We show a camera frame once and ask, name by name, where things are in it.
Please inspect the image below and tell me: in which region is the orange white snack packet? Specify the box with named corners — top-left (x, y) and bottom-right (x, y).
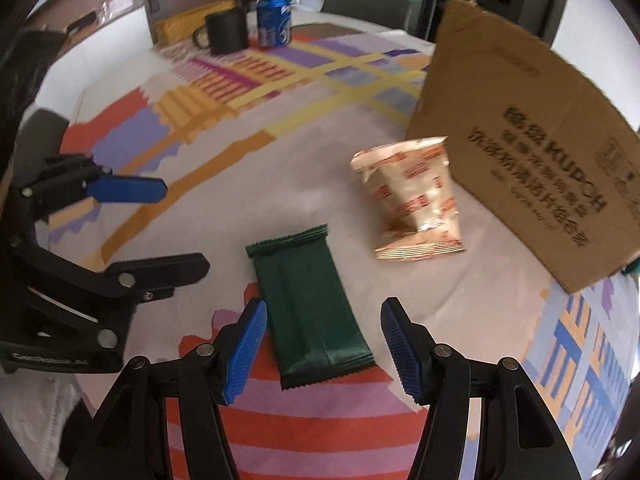
top-left (350, 136), bottom-right (466, 261)

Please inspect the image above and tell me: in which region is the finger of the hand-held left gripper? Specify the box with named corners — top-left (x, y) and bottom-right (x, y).
top-left (20, 154), bottom-right (167, 223)
top-left (102, 252), bottom-right (211, 307)

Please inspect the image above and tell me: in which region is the dark green snack packet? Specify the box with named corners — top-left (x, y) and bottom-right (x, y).
top-left (245, 224), bottom-right (376, 391)

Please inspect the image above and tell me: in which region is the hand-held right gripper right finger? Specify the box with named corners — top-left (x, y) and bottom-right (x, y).
top-left (380, 297), bottom-right (568, 480)

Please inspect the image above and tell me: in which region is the yellow patterned box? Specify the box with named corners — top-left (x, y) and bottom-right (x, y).
top-left (154, 2), bottom-right (236, 46)

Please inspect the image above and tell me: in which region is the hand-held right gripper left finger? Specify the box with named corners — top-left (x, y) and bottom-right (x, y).
top-left (75, 297), bottom-right (268, 480)

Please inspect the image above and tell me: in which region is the blue soda can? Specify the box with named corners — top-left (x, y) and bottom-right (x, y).
top-left (256, 0), bottom-right (293, 50)

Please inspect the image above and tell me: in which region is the black mug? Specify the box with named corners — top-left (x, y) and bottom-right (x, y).
top-left (192, 9), bottom-right (249, 56)

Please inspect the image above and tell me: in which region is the grey chair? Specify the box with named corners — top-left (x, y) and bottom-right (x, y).
top-left (320, 0), bottom-right (413, 28)

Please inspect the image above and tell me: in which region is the cardboard box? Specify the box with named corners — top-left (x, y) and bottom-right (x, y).
top-left (405, 0), bottom-right (640, 295)

